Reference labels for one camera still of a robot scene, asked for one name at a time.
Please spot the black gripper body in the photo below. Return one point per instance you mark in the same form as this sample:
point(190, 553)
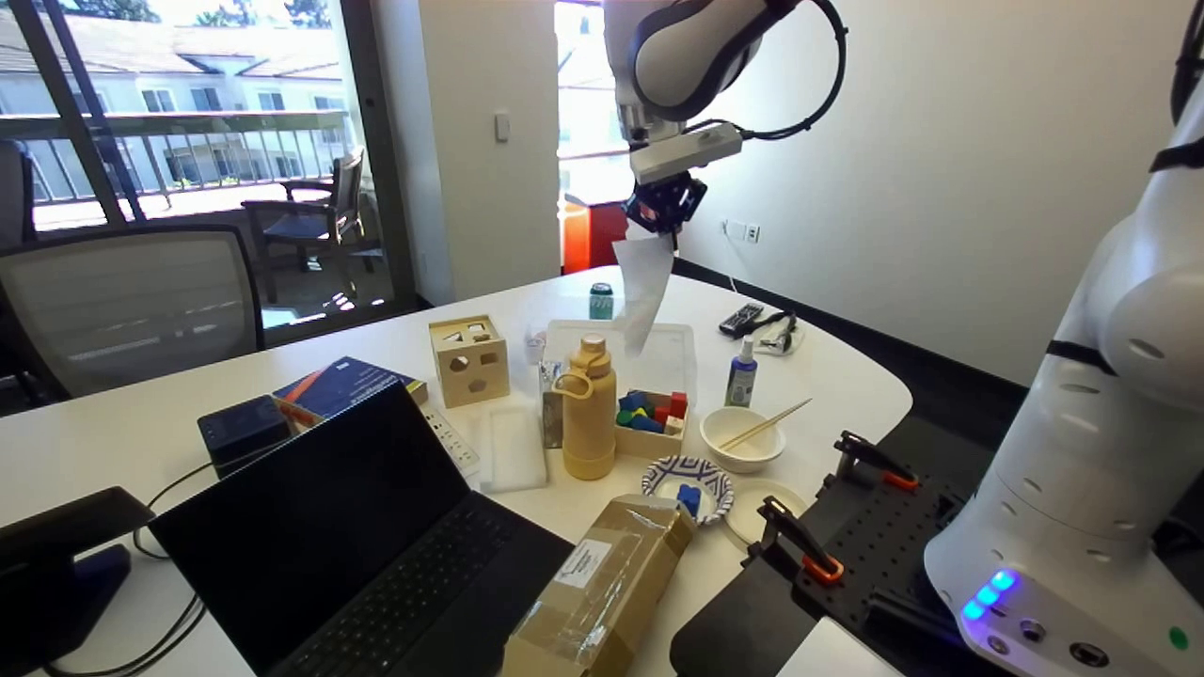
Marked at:
point(667, 204)

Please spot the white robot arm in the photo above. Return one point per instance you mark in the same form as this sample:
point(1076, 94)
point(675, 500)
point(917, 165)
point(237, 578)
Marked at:
point(1046, 570)

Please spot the red box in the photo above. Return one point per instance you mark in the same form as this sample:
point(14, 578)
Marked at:
point(587, 235)

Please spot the teal can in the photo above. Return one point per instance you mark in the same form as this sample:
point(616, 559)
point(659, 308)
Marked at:
point(601, 301)

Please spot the black phone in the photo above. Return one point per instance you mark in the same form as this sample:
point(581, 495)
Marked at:
point(741, 321)

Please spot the small spray bottle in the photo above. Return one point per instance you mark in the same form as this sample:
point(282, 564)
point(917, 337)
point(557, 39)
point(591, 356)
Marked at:
point(741, 376)

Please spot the yellow water bottle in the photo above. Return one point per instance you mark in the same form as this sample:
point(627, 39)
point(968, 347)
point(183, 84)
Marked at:
point(587, 407)

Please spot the wooden tray of blocks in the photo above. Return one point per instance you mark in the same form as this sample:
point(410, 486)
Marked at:
point(652, 422)

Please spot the wooden stick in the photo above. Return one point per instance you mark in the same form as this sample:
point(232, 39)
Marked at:
point(769, 422)

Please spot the wooden shape sorter cube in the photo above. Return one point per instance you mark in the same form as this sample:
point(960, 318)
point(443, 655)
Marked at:
point(473, 360)

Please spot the white bowl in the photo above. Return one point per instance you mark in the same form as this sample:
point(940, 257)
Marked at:
point(741, 441)

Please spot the blue patterned plate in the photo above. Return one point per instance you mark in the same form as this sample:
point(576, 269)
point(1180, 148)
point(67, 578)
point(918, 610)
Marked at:
point(690, 482)

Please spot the black orange clamp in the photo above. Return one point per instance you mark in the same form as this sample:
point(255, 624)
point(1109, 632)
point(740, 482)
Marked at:
point(859, 454)
point(789, 533)

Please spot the white round lid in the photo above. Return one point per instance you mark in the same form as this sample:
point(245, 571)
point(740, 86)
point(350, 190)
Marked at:
point(748, 523)

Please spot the blue book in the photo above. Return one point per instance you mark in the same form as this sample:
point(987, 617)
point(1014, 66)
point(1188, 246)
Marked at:
point(336, 387)

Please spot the black mounting board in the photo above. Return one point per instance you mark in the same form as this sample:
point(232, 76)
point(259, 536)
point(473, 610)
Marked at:
point(887, 603)

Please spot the cardboard box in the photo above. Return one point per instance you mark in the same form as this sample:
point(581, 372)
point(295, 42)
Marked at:
point(595, 610)

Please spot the black laptop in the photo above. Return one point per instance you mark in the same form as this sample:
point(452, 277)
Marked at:
point(360, 549)

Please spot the black notebook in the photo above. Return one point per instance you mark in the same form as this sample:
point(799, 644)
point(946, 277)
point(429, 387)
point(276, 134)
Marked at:
point(241, 431)

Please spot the grey office chair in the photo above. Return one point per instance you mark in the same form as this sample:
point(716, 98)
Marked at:
point(109, 308)

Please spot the black monitor stand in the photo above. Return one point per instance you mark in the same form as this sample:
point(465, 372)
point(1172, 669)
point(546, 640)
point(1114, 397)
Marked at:
point(59, 571)

